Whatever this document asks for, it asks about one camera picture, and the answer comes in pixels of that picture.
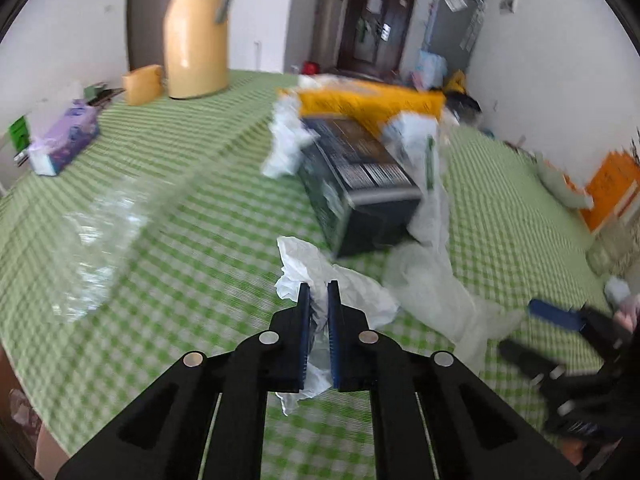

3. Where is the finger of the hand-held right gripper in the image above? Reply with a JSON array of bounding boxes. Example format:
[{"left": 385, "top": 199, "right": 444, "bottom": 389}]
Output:
[
  {"left": 527, "top": 299, "right": 629, "bottom": 356},
  {"left": 499, "top": 339, "right": 569, "bottom": 389}
]

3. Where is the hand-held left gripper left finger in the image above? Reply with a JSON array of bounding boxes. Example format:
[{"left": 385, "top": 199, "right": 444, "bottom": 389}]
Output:
[{"left": 55, "top": 282, "right": 314, "bottom": 480}]

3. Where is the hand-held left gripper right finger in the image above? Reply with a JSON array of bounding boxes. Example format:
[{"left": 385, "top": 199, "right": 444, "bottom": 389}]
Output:
[{"left": 327, "top": 280, "right": 584, "bottom": 480}]

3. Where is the white paper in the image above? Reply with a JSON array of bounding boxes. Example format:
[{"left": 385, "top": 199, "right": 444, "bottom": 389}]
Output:
[{"left": 274, "top": 235, "right": 401, "bottom": 417}]

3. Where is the large white plastic sheet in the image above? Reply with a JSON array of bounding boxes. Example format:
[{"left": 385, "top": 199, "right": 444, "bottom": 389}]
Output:
[{"left": 381, "top": 110, "right": 527, "bottom": 372}]

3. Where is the dark carton box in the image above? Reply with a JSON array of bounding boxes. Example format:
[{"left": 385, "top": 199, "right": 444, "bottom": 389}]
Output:
[{"left": 297, "top": 115, "right": 424, "bottom": 259}]

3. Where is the white plastic bag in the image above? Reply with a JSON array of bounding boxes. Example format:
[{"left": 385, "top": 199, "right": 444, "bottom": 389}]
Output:
[{"left": 262, "top": 94, "right": 322, "bottom": 179}]

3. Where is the clear plastic bag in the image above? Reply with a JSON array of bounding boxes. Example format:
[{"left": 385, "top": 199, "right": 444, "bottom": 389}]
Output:
[{"left": 49, "top": 170, "right": 197, "bottom": 324}]

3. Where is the yellow plastic bag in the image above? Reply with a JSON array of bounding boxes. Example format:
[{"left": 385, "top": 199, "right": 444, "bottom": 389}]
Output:
[{"left": 297, "top": 82, "right": 447, "bottom": 132}]

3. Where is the pink plush toy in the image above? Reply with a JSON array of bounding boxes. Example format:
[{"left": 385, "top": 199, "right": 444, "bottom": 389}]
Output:
[{"left": 604, "top": 277, "right": 640, "bottom": 334}]

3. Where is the glass cup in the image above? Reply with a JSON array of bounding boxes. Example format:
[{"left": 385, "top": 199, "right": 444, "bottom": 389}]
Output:
[{"left": 587, "top": 224, "right": 640, "bottom": 277}]

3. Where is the white fruit bowl with oranges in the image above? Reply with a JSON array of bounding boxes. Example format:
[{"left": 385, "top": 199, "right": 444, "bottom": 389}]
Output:
[{"left": 532, "top": 152, "right": 596, "bottom": 211}]

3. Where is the orange card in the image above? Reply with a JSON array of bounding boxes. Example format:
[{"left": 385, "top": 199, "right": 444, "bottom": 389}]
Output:
[{"left": 579, "top": 149, "right": 640, "bottom": 234}]

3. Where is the black bag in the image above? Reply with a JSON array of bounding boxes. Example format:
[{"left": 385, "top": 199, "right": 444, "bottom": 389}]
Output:
[{"left": 447, "top": 90, "right": 484, "bottom": 114}]

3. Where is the grey refrigerator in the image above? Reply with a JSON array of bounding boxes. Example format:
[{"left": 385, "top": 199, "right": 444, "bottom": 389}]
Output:
[{"left": 424, "top": 0, "right": 486, "bottom": 74}]

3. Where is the yellow ceramic cup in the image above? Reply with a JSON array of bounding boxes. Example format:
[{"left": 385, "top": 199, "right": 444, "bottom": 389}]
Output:
[{"left": 122, "top": 64, "right": 165, "bottom": 107}]

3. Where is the yellow thermos jug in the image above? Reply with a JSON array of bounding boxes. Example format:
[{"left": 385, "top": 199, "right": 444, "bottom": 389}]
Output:
[{"left": 162, "top": 0, "right": 236, "bottom": 100}]

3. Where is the purple tissue box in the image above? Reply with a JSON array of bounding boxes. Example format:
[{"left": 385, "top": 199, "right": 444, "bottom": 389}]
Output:
[{"left": 27, "top": 99, "right": 100, "bottom": 177}]

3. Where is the low side table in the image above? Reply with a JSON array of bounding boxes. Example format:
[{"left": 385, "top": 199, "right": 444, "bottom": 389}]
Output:
[{"left": 82, "top": 82, "right": 126, "bottom": 109}]

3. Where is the dark brown entrance door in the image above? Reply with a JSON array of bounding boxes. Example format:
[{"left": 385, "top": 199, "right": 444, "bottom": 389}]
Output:
[{"left": 337, "top": 0, "right": 419, "bottom": 79}]

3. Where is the green paper bag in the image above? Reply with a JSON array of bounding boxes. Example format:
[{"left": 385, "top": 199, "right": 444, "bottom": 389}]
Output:
[{"left": 8, "top": 115, "right": 29, "bottom": 154}]

